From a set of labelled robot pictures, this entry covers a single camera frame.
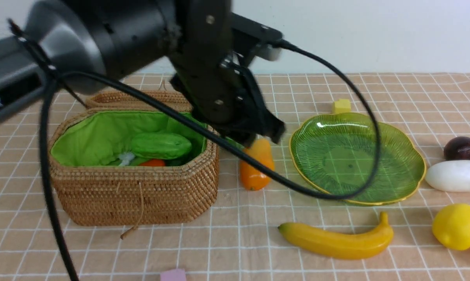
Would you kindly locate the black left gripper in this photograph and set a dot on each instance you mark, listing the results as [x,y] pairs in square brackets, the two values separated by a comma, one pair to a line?
[224,94]

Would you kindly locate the green toy bitter gourd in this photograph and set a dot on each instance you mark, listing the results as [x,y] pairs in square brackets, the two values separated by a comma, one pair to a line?
[165,146]

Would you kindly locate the orange toy carrot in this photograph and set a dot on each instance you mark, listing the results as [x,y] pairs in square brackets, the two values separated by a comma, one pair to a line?
[153,163]

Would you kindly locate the yellow toy banana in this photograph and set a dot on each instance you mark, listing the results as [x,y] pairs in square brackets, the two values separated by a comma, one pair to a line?
[339,245]

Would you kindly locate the dark purple toy mangosteen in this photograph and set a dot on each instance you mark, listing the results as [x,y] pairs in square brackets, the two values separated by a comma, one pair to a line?
[457,148]

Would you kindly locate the white toy radish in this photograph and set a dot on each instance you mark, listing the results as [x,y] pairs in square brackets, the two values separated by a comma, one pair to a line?
[450,176]

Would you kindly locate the yellow toy lemon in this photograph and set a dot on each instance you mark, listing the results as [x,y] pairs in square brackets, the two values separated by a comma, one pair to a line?
[451,226]

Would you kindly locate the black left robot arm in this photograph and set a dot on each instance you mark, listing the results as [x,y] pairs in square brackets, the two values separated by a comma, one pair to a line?
[113,38]

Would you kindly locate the woven wicker basket lid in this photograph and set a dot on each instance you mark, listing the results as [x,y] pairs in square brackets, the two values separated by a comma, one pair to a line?
[117,99]

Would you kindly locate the yellow foam cube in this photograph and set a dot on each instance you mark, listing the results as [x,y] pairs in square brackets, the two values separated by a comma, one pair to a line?
[342,105]

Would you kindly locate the green glass leaf plate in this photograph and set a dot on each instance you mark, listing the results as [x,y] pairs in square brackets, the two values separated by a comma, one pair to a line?
[334,153]

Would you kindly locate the woven wicker basket green lining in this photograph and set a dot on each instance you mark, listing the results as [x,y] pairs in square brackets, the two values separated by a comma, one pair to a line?
[95,191]

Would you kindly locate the checkered beige tablecloth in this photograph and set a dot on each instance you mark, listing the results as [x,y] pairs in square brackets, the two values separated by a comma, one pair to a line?
[238,239]

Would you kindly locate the pink foam cube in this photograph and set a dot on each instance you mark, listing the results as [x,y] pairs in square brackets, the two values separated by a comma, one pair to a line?
[173,275]

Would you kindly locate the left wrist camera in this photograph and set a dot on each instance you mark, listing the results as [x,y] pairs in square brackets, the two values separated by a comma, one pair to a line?
[252,39]

